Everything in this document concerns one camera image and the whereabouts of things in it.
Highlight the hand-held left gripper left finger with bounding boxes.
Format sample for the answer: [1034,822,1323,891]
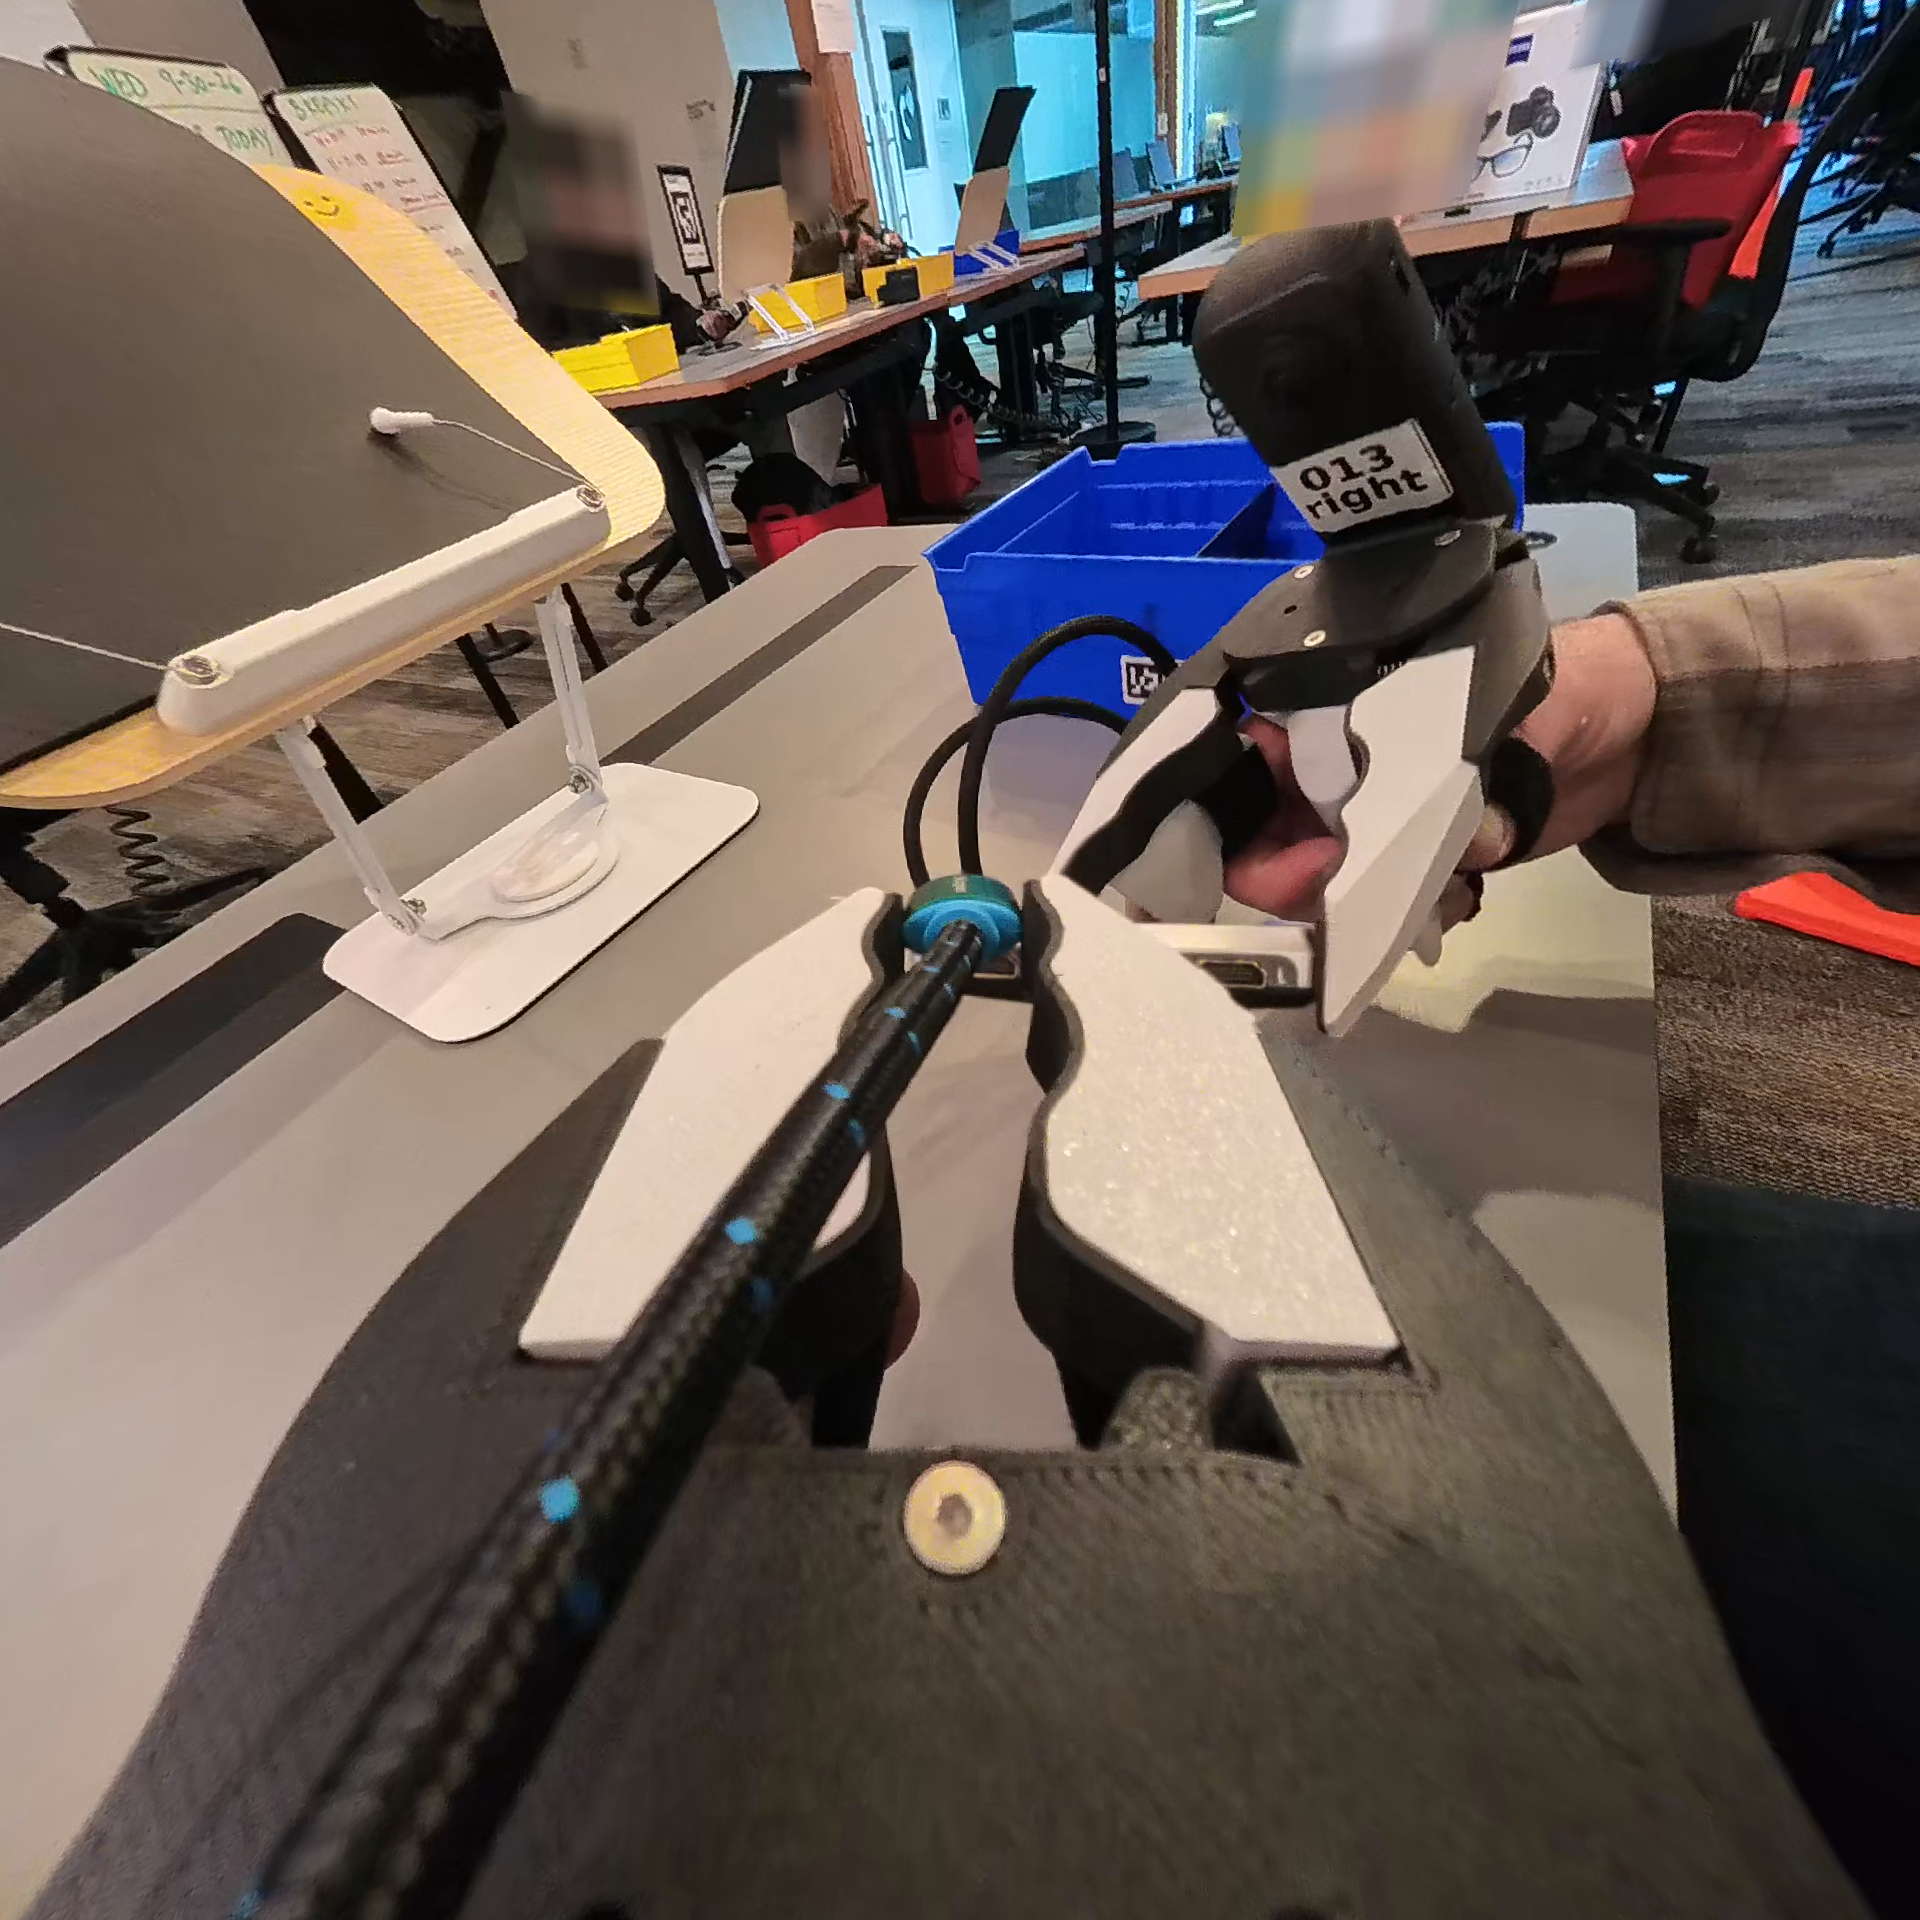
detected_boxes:
[514,886,919,1455]

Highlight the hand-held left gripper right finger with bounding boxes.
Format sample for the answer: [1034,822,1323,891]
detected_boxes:
[1015,871,1405,1455]

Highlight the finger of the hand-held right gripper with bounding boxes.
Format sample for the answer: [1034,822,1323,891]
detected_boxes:
[1052,683,1277,924]
[1314,645,1490,1040]

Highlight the silver HDMI switch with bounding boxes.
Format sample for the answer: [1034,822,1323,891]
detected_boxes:
[972,918,1325,1012]

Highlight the green-plug braided HDMI cable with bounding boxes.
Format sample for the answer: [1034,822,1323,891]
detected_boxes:
[225,873,1026,1920]

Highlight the black braided switch cable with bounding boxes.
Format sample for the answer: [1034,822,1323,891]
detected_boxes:
[900,616,1200,904]

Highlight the person's right forearm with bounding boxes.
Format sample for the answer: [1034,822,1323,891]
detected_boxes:
[1582,553,1920,904]

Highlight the person's right hand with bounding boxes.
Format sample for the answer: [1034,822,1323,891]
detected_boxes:
[1222,612,1659,965]

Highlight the blue plastic bin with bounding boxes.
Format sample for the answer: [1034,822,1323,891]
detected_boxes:
[922,422,1528,716]

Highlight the red tool bag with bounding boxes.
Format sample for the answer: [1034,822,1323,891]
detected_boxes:
[747,483,890,570]
[912,408,986,509]

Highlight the orange floor marker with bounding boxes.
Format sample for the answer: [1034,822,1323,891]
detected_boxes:
[1732,870,1920,969]

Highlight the black pole stand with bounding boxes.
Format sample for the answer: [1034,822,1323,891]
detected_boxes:
[1080,0,1161,460]

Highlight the white product poster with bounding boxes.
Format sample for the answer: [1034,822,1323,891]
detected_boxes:
[1462,28,1608,202]

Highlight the red office chair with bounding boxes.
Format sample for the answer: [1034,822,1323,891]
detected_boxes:
[1546,113,1802,391]

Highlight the person's legs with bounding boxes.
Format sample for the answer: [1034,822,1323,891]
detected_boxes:
[1662,1179,1920,1920]

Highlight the wood-rimmed black board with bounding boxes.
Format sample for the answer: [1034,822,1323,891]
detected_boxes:
[0,57,666,812]

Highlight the handwritten whiteboard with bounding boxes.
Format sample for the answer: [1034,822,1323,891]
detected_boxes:
[45,44,293,168]
[267,82,518,317]

